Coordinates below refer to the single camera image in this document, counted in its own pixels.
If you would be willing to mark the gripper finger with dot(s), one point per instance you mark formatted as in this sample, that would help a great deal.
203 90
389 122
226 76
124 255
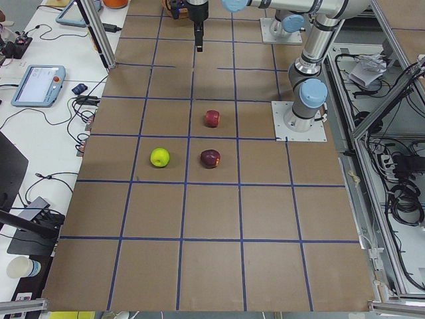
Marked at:
198 33

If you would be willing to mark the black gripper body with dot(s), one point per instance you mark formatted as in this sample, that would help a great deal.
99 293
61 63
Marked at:
198 12

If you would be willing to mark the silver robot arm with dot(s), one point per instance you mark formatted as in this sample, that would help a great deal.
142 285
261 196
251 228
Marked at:
287 22
309 92

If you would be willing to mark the wicker basket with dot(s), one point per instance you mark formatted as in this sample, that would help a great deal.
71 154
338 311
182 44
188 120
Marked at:
165 4

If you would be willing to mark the orange bucket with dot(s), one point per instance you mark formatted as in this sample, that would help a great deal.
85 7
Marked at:
115 4

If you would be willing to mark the black power adapter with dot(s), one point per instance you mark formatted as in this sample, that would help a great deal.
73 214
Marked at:
111 28

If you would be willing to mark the far blue teach pendant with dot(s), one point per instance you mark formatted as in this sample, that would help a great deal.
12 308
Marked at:
71 16

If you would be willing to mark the blue teach pendant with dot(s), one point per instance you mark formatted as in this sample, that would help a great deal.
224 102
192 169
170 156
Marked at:
71 16
40 86

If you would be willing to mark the black usb hub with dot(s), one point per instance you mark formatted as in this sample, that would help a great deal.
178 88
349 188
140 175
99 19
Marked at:
88 100

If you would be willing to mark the small dark blue pouch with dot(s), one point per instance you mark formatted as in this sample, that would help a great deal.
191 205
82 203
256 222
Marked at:
79 88

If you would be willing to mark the dark red apple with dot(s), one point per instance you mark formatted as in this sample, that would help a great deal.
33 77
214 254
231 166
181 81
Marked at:
210 158

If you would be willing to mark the green apple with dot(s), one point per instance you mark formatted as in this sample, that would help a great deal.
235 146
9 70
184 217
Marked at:
160 157

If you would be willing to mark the near blue teach pendant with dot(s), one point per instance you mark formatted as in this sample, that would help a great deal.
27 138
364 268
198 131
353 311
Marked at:
40 86

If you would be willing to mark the black monitor stand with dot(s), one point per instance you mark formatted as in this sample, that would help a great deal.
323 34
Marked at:
37 229

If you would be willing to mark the white paper cup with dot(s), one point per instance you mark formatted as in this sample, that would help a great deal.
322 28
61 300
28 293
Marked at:
23 267

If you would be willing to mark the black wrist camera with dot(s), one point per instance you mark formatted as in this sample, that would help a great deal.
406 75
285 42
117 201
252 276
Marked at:
178 9

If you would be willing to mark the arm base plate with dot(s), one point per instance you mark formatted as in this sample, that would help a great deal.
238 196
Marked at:
269 37
289 128

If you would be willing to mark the aluminium frame post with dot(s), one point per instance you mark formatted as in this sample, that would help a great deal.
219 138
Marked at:
96 29

